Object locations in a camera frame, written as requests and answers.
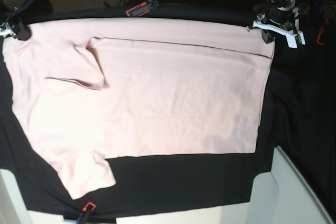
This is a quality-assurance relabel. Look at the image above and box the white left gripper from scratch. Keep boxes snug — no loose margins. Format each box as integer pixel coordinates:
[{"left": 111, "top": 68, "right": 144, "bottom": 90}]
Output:
[{"left": 246, "top": 7, "right": 306, "bottom": 49}]

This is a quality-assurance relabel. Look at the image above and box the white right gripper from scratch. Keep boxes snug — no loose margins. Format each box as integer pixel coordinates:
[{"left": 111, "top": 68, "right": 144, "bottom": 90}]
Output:
[{"left": 0, "top": 22, "right": 32, "bottom": 41}]

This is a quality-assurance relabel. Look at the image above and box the pink T-shirt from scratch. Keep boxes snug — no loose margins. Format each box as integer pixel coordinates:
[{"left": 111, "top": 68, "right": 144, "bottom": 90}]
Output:
[{"left": 3, "top": 18, "right": 275, "bottom": 199}]

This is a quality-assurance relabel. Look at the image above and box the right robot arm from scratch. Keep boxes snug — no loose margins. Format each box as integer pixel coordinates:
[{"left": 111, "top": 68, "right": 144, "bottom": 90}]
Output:
[{"left": 1, "top": 0, "right": 34, "bottom": 41}]

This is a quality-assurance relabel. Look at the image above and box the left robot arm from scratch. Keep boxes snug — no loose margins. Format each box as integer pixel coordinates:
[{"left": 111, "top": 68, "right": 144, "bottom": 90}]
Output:
[{"left": 246, "top": 0, "right": 306, "bottom": 48}]

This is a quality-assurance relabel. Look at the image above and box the orange clamp at right edge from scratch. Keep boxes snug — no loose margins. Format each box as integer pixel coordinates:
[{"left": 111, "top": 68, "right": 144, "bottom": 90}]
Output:
[{"left": 316, "top": 18, "right": 329, "bottom": 46}]

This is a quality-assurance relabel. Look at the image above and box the orange clamp at edge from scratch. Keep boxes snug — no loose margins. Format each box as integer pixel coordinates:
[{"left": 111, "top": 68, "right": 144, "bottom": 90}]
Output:
[
  {"left": 76, "top": 201, "right": 96, "bottom": 224},
  {"left": 316, "top": 18, "right": 329, "bottom": 46}
]

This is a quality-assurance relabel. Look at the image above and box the black table cloth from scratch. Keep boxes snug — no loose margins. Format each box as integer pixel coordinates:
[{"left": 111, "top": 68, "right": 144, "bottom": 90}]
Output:
[{"left": 1, "top": 7, "right": 335, "bottom": 219}]

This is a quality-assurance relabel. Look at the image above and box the orange clamp at front edge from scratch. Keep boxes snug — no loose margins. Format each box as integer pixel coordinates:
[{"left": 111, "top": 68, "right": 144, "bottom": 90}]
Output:
[{"left": 76, "top": 201, "right": 96, "bottom": 224}]

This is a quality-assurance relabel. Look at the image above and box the orange black clamp blue handle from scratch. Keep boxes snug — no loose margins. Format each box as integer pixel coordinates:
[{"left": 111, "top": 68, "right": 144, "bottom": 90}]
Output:
[{"left": 125, "top": 0, "right": 161, "bottom": 17}]

